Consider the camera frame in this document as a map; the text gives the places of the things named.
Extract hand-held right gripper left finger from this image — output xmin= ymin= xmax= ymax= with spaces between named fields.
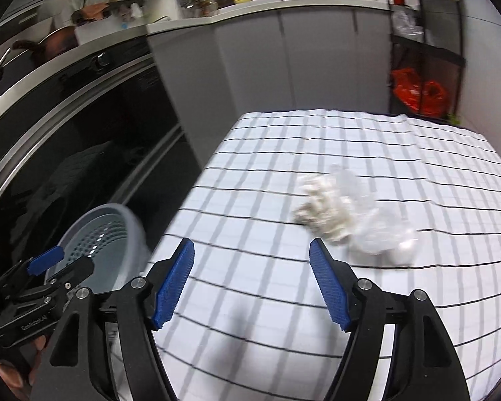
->
xmin=30 ymin=237 xmax=195 ymax=401

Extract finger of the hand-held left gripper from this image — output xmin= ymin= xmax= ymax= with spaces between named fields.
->
xmin=46 ymin=256 xmax=95 ymax=291
xmin=27 ymin=246 xmax=65 ymax=275

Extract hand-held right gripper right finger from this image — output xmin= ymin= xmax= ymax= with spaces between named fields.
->
xmin=309 ymin=237 xmax=472 ymax=401

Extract grey perforated plastic basket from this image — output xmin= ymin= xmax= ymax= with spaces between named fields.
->
xmin=44 ymin=203 xmax=151 ymax=301

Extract white tissue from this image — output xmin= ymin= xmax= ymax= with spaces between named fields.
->
xmin=292 ymin=173 xmax=357 ymax=245

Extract clear plastic bag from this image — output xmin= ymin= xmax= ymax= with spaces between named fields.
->
xmin=328 ymin=164 xmax=420 ymax=267

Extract person's left hand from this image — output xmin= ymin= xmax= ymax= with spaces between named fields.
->
xmin=0 ymin=335 xmax=47 ymax=400

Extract white black-checked tablecloth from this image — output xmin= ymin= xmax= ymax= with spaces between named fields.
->
xmin=109 ymin=109 xmax=501 ymax=401

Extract black built-in oven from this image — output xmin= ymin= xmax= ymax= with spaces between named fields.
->
xmin=0 ymin=35 xmax=201 ymax=301

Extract brown wok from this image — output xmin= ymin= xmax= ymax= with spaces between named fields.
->
xmin=12 ymin=25 xmax=78 ymax=61

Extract grey kitchen cabinets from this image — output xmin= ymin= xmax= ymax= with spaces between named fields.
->
xmin=146 ymin=4 xmax=395 ymax=172

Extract black metal shelf rack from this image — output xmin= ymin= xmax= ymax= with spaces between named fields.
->
xmin=380 ymin=0 xmax=466 ymax=120

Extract clear plastic bags bundle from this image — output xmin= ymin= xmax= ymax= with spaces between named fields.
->
xmin=391 ymin=8 xmax=427 ymax=42

